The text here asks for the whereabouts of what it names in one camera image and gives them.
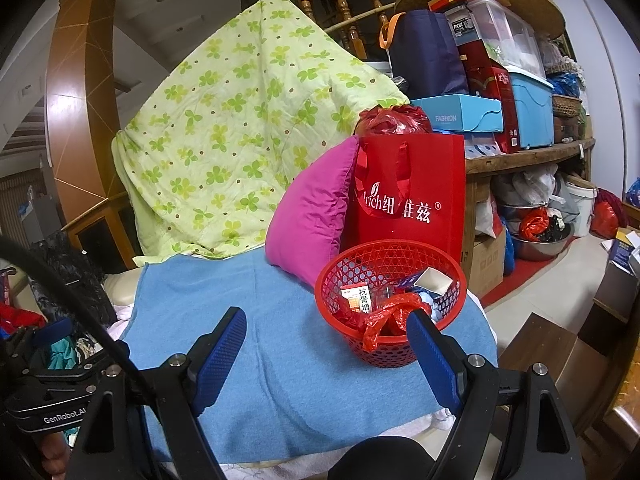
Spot blue towel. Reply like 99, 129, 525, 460
120, 250, 498, 463

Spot red garment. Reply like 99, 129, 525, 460
0, 302, 46, 331

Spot wooden cabinet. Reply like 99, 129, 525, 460
65, 195, 143, 271

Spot magenta pillow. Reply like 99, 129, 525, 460
265, 136, 361, 288

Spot wicker basket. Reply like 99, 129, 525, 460
550, 92, 583, 118

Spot patterned garment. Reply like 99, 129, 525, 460
75, 335, 103, 361

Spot wooden stair railing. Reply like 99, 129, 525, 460
280, 0, 426, 61

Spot wooden shelf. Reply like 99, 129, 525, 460
462, 137, 597, 176

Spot black puffer jacket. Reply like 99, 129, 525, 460
27, 237, 118, 326

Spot teal garment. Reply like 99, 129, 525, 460
47, 342, 78, 371

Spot white plastic bag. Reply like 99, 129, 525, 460
510, 162, 566, 206

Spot navy bag orange handles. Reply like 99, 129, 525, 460
378, 9, 468, 98

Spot steel basin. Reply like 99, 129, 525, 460
507, 230, 573, 262

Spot red knotted plastic bag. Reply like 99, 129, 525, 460
362, 294, 432, 353

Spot orange white carton box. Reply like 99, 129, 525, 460
340, 282, 372, 317

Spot orange red plastic bag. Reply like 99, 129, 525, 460
590, 200, 626, 240

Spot red tote bag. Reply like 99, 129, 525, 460
340, 132, 467, 281

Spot round wooden tabletop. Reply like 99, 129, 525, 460
395, 0, 566, 41

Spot white cardboard box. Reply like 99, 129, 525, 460
414, 267, 453, 297

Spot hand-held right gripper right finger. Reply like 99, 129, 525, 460
406, 310, 586, 480

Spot light blue flat box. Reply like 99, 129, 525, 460
411, 93, 503, 133

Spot brown wooden stool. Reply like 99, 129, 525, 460
497, 312, 608, 431

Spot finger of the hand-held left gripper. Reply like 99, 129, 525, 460
27, 316, 76, 361
75, 339, 130, 372

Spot light blue storage bin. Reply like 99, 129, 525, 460
505, 72, 556, 150

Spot clear plastic storage box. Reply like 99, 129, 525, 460
445, 0, 546, 78

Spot white bucket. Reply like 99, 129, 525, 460
562, 175, 598, 238

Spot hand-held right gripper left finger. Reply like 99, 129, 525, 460
65, 306, 248, 480

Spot person's left hand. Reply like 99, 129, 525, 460
39, 437, 68, 480

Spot green floral quilt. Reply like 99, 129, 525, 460
111, 0, 411, 266

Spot wooden column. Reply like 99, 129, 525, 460
45, 0, 126, 201

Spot red plastic basket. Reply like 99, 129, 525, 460
315, 240, 468, 370

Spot shiny red plastic bag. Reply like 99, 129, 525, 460
357, 105, 433, 137

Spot white blue tissue wad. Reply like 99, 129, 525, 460
420, 292, 442, 322

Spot red bag in basin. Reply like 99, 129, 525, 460
517, 207, 550, 241

